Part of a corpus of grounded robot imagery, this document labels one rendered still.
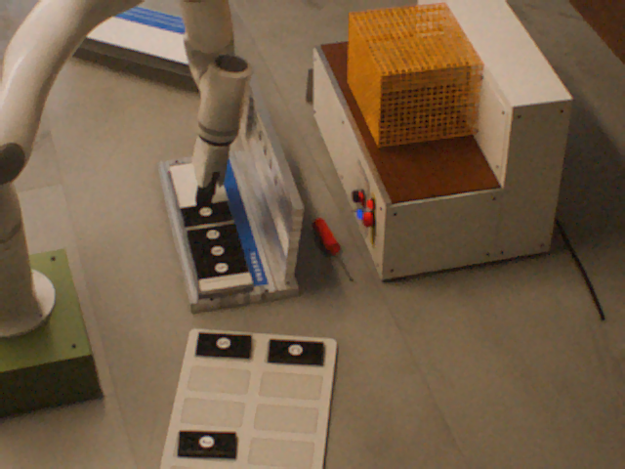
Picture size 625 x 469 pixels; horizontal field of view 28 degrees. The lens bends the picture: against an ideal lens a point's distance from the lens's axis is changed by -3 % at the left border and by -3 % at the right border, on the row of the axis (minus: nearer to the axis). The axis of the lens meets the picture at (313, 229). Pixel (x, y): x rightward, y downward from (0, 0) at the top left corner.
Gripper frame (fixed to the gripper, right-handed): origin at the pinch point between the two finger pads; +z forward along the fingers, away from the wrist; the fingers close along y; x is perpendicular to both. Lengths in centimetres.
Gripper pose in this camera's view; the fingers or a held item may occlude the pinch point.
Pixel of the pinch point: (204, 195)
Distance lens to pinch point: 262.1
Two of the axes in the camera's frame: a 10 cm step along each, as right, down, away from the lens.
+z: -2.1, 7.7, 6.0
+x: 9.5, 0.1, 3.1
